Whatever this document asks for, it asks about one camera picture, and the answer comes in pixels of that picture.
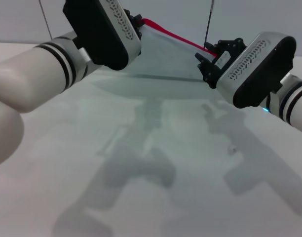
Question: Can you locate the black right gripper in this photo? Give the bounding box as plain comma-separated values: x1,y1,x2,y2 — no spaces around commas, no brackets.
194,37,247,90

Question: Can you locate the clear document bag red zip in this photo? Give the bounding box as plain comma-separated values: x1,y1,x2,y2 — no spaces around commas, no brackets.
126,18,219,82

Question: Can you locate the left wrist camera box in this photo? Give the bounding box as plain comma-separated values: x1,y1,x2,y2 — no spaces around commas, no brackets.
62,0,142,71

